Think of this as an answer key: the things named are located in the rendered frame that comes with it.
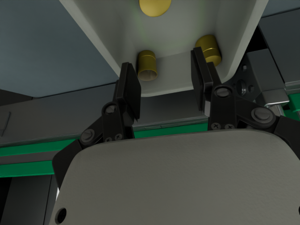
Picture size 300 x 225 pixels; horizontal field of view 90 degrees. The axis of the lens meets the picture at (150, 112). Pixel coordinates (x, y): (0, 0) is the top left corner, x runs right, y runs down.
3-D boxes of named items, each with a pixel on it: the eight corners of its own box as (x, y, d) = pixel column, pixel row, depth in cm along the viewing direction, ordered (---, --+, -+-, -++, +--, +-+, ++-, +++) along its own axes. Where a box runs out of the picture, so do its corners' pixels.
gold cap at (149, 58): (133, 74, 27) (133, 55, 28) (145, 83, 29) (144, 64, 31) (150, 66, 25) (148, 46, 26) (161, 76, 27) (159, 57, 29)
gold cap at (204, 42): (207, 52, 28) (212, 71, 27) (191, 48, 27) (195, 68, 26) (221, 37, 25) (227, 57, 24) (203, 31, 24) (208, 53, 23)
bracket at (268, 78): (227, 85, 31) (236, 116, 29) (242, 52, 23) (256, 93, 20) (247, 81, 31) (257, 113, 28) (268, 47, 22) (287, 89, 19)
